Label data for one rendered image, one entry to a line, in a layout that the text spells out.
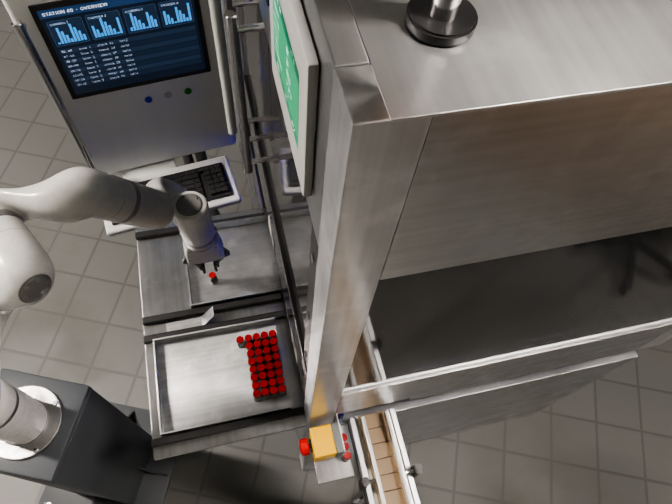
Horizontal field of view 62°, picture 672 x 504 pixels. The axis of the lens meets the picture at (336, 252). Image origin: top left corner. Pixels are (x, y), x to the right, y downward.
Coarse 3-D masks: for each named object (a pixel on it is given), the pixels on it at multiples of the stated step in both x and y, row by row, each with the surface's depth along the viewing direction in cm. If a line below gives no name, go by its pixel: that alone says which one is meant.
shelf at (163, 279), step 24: (216, 216) 178; (144, 240) 172; (168, 240) 172; (144, 264) 168; (168, 264) 169; (144, 288) 164; (168, 288) 165; (144, 312) 161; (168, 312) 161; (216, 312) 163; (240, 312) 163; (264, 312) 164; (288, 336) 161; (288, 360) 157; (288, 384) 154; (240, 432) 147; (264, 432) 148; (168, 456) 143
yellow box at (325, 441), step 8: (328, 424) 135; (336, 424) 135; (312, 432) 134; (320, 432) 134; (328, 432) 134; (336, 432) 134; (312, 440) 133; (320, 440) 133; (328, 440) 133; (336, 440) 134; (312, 448) 134; (320, 448) 132; (328, 448) 133; (336, 448) 133; (320, 456) 132; (328, 456) 133; (336, 456) 137
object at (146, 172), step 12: (132, 168) 194; (144, 168) 194; (156, 168) 194; (168, 168) 195; (180, 168) 194; (192, 168) 195; (228, 168) 196; (132, 180) 191; (144, 180) 191; (228, 180) 193; (216, 204) 189; (228, 204) 190; (108, 228) 181; (120, 228) 182; (132, 228) 183
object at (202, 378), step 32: (256, 320) 158; (160, 352) 156; (192, 352) 156; (224, 352) 157; (160, 384) 151; (192, 384) 152; (224, 384) 153; (160, 416) 145; (192, 416) 148; (224, 416) 149; (256, 416) 148
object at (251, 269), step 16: (224, 224) 174; (240, 224) 176; (256, 224) 177; (224, 240) 174; (240, 240) 174; (256, 240) 174; (240, 256) 171; (256, 256) 172; (272, 256) 172; (192, 272) 168; (208, 272) 168; (224, 272) 168; (240, 272) 169; (256, 272) 169; (272, 272) 170; (192, 288) 165; (208, 288) 166; (224, 288) 166; (240, 288) 166; (256, 288) 167; (272, 288) 167; (192, 304) 159; (208, 304) 161
